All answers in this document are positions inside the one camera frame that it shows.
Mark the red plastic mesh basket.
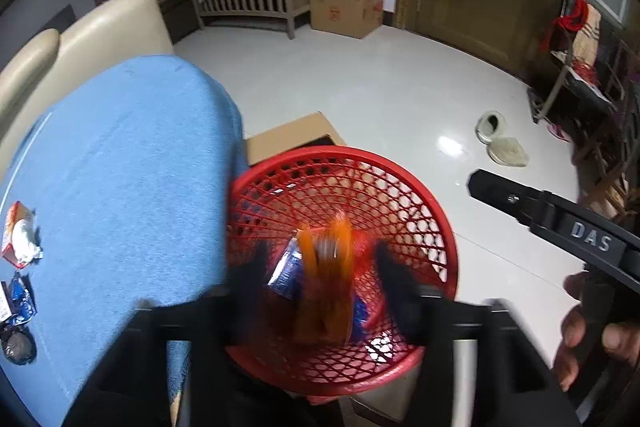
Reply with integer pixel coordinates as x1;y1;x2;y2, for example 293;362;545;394
225;146;458;398

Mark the orange snack packet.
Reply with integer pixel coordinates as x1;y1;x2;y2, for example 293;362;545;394
294;213;357;347

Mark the person's right hand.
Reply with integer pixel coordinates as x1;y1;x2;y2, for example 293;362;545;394
552;271;640;391

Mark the brown cardboard box red print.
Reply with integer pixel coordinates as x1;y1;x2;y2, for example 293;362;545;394
308;0;386;40

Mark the wooden clothes rack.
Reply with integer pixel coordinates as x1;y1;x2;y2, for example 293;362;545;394
529;0;640;212

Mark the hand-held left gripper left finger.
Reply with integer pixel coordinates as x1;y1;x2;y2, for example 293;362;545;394
65;242;281;427

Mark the beige leather sofa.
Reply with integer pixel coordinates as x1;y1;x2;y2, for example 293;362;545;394
0;0;175;180

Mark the blue white packet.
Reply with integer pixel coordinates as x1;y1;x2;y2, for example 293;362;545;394
267;231;307;302

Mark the red cloth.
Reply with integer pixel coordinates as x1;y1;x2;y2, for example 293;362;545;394
542;0;592;54

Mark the blue crumpled snack wrapper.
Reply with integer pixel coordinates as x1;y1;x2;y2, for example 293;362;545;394
0;273;39;329

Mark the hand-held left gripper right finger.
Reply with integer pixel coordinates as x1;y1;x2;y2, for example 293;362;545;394
375;241;581;427

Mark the dark crumpled wrapper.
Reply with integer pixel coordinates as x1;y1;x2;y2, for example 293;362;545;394
0;324;37;366

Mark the red white medicine box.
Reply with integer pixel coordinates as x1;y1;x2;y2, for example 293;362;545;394
1;201;39;269

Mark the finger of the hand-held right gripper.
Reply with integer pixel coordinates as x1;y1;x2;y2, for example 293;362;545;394
468;169;557;234

